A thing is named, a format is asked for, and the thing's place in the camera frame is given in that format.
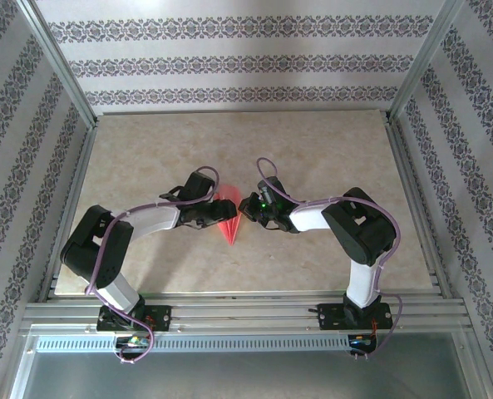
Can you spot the thin aluminium rail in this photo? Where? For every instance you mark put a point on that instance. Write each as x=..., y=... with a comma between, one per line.
x=246, y=112

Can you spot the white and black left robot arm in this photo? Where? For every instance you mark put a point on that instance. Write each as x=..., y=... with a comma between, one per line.
x=154, y=220

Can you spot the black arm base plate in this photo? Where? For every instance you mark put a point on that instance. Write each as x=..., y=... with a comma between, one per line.
x=163, y=318
x=329, y=318

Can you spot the grey sheet metal panel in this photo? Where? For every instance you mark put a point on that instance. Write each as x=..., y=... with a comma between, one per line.
x=246, y=374

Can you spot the small circuit board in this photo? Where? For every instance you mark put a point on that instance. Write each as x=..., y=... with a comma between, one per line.
x=360, y=342
x=133, y=342

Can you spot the wide aluminium mounting rail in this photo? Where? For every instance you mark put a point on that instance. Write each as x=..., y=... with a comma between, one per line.
x=246, y=311

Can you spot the pink red cloth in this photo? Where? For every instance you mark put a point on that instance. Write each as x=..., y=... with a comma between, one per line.
x=231, y=230

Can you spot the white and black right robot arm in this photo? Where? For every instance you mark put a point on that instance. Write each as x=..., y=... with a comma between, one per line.
x=312, y=218

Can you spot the aluminium side rail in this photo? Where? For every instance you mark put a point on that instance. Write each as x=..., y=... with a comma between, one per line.
x=417, y=208
x=72, y=208

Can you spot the aluminium frame post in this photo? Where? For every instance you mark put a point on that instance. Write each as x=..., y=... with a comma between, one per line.
x=424, y=62
x=65, y=70

